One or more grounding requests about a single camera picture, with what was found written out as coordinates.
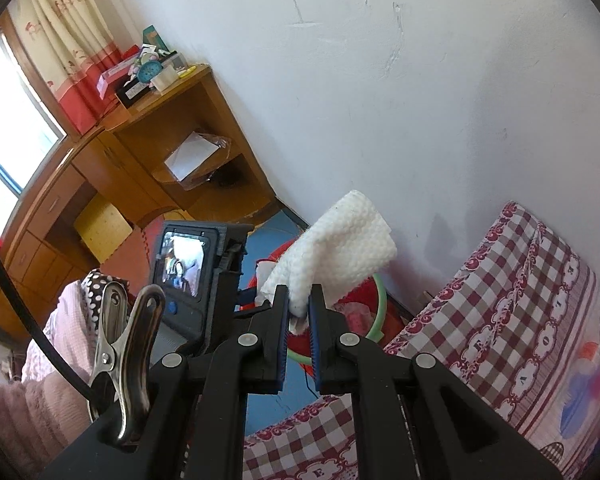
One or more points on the yellow perforated board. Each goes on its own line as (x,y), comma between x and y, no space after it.
(102,222)

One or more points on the light pink quilted clothing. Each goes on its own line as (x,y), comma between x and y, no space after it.
(65,320)

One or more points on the green box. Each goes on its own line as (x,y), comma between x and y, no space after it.
(155,37)

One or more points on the red basket with green rim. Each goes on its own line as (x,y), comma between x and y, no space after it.
(367,295)

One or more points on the white paper in plastic sleeve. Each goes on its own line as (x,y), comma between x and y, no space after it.
(192,155)

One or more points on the blue alarm clock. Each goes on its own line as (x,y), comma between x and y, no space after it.
(149,72)

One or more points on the white paper towel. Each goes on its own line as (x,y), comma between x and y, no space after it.
(340,245)

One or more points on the metal spring clip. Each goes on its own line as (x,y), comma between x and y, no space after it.
(125,395)

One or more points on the wooden desk with shelves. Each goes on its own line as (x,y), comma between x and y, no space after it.
(145,180)

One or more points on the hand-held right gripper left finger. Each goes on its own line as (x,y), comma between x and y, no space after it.
(281,345)

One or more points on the beige and red curtain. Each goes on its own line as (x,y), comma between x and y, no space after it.
(65,35)

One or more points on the red box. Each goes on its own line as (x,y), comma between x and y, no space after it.
(115,72)

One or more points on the window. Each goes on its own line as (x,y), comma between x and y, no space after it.
(10,125)

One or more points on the clear plastic container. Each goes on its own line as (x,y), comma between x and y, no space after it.
(169,77)

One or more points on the small yellow object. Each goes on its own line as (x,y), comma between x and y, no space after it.
(187,71)

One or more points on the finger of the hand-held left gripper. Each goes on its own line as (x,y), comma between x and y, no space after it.
(247,300)

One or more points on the polka dot cloth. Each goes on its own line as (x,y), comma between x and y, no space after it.
(92,285)

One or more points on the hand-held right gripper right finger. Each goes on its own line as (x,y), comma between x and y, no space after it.
(314,355)

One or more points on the black box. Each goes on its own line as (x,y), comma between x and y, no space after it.
(132,94)

